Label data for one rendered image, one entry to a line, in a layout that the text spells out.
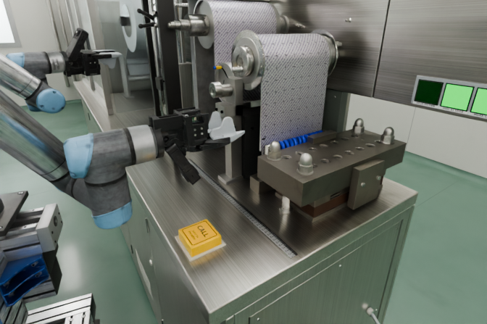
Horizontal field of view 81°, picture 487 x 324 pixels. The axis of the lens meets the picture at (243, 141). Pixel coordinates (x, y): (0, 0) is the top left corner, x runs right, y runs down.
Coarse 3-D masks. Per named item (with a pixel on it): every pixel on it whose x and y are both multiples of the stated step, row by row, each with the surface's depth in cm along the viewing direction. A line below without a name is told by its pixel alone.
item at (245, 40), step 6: (240, 42) 72; (246, 42) 70; (252, 42) 68; (252, 48) 68; (330, 48) 80; (258, 54) 67; (330, 54) 80; (258, 60) 68; (330, 60) 81; (258, 66) 68; (252, 72) 71; (246, 78) 73; (252, 78) 71
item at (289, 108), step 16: (288, 80) 74; (304, 80) 77; (320, 80) 81; (272, 96) 73; (288, 96) 76; (304, 96) 79; (320, 96) 83; (272, 112) 74; (288, 112) 77; (304, 112) 81; (320, 112) 85; (272, 128) 76; (288, 128) 79; (304, 128) 83; (320, 128) 87
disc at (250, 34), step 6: (246, 30) 69; (240, 36) 72; (246, 36) 70; (252, 36) 68; (234, 42) 75; (258, 42) 66; (234, 48) 75; (258, 48) 67; (264, 54) 66; (264, 60) 66; (264, 66) 67; (234, 72) 78; (258, 72) 69; (258, 78) 69; (246, 84) 74; (252, 84) 72; (258, 84) 70
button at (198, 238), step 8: (200, 224) 63; (208, 224) 63; (184, 232) 60; (192, 232) 60; (200, 232) 60; (208, 232) 60; (216, 232) 60; (184, 240) 59; (192, 240) 58; (200, 240) 58; (208, 240) 58; (216, 240) 59; (192, 248) 56; (200, 248) 57; (208, 248) 58; (192, 256) 57
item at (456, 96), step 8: (448, 88) 64; (456, 88) 63; (464, 88) 62; (472, 88) 61; (448, 96) 65; (456, 96) 63; (464, 96) 62; (448, 104) 65; (456, 104) 64; (464, 104) 62
